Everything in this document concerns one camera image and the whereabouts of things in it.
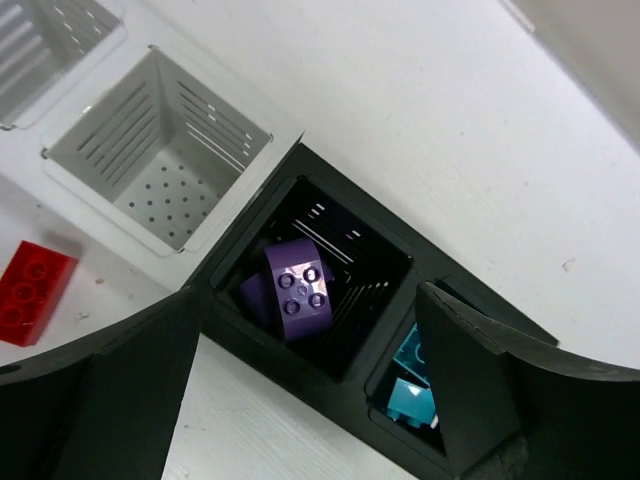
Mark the red rectangular lego brick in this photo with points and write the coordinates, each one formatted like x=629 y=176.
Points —
x=32 y=285

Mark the teal small lego brick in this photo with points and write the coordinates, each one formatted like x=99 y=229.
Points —
x=412 y=404

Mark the black double bin container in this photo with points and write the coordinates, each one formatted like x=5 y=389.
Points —
x=377 y=260

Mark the teal rounded lego piece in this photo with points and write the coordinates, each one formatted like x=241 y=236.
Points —
x=409 y=356

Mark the white double bin container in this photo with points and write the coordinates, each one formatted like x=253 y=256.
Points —
x=117 y=119

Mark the purple rounded lego piece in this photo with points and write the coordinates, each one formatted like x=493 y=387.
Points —
x=254 y=295

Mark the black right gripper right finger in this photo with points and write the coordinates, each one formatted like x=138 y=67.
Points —
x=511 y=406

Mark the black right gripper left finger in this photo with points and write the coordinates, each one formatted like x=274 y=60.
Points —
x=103 y=406

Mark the purple rectangular lego brick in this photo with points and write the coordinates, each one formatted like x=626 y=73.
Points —
x=299 y=284

